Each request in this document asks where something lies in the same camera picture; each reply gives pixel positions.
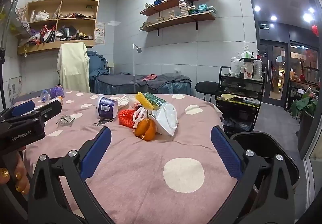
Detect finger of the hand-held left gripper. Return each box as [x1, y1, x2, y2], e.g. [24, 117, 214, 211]
[0, 100, 35, 120]
[7, 100, 62, 124]

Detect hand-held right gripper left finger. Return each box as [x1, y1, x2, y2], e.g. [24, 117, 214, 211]
[27, 126, 119, 224]

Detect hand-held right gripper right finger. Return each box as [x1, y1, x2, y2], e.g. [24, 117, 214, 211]
[209, 125, 295, 224]

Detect foil wrapper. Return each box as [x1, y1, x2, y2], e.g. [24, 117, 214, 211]
[57, 115, 75, 127]

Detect purple paper cup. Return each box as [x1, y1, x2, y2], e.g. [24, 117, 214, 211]
[96, 96, 119, 119]

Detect orange mesh net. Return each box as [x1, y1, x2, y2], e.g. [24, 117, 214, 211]
[118, 109, 137, 128]

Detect dark brown bin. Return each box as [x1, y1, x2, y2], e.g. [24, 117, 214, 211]
[230, 132, 301, 214]

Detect white plastic bag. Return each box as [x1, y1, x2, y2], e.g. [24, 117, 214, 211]
[132, 106, 149, 122]

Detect white face mask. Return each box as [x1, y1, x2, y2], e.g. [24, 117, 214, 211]
[148, 102, 179, 136]

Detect yellow snack packet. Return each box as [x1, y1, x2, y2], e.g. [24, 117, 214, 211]
[136, 92, 154, 110]

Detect green snack packet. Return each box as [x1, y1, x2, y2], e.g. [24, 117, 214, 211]
[143, 92, 166, 109]

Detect person's left hand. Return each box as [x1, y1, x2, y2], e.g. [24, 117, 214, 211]
[0, 146, 31, 195]

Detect pink polka dot blanket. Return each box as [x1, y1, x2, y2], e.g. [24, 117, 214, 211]
[12, 90, 238, 224]

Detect black stand pole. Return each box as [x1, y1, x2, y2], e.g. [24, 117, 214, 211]
[0, 0, 22, 111]

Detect cream cloth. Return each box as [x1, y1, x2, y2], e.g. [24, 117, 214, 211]
[57, 42, 91, 94]

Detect yellow towel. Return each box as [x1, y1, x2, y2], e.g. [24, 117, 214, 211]
[216, 93, 237, 101]

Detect black round stool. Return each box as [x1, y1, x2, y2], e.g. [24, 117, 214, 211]
[195, 81, 222, 101]

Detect black trolley cart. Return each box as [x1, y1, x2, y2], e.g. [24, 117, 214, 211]
[215, 66, 264, 136]

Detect blue cloth pile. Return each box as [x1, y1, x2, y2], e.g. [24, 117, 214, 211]
[87, 50, 110, 81]

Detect grey massage bed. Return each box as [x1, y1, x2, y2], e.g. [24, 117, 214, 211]
[91, 72, 192, 96]

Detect bottles on cart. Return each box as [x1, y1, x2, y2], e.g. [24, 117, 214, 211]
[239, 58, 255, 79]

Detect clear pump bottle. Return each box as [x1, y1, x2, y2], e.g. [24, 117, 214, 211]
[253, 49, 262, 79]

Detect white floor lamp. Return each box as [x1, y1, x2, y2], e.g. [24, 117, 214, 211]
[132, 43, 142, 93]

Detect potted green plant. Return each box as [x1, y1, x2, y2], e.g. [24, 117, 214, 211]
[289, 88, 319, 139]

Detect glass double door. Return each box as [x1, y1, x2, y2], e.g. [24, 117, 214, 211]
[259, 39, 288, 107]

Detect wooden display table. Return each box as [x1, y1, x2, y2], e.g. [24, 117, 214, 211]
[288, 78, 320, 104]

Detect large white pump bottle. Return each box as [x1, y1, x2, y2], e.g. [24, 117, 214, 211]
[241, 45, 252, 59]

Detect wooden cubby shelf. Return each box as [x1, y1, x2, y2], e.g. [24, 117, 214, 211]
[17, 0, 100, 55]

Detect white wall notice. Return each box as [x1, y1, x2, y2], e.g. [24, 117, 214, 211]
[7, 76, 23, 100]

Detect wall poster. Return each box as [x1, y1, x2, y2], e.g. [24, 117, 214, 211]
[95, 22, 105, 45]

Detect wall shelves with books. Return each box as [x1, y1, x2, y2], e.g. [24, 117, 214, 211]
[142, 0, 217, 29]

